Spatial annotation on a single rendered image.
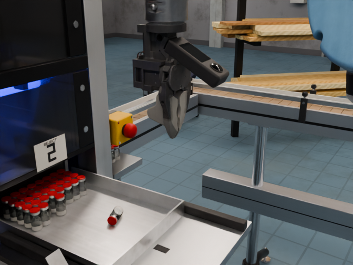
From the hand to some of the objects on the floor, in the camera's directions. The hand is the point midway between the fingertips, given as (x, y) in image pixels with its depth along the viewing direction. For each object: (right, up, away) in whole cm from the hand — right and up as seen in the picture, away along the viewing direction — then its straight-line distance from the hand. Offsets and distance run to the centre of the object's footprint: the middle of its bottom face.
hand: (176, 132), depth 75 cm
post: (-21, -94, +61) cm, 114 cm away
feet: (+35, -74, +115) cm, 142 cm away
